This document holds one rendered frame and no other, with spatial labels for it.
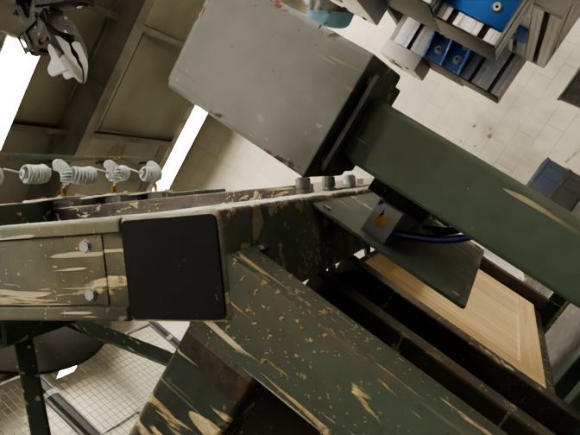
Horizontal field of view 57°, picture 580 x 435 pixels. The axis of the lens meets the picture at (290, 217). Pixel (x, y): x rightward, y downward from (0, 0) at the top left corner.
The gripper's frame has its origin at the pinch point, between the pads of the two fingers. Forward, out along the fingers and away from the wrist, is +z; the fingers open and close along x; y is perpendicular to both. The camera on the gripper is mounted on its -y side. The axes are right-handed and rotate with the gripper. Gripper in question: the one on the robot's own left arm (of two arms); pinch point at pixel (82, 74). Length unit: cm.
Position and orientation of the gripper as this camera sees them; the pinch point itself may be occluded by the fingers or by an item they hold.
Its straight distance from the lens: 112.2
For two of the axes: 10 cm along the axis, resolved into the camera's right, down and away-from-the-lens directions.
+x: -3.8, 0.8, -9.2
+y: -8.0, 4.7, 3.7
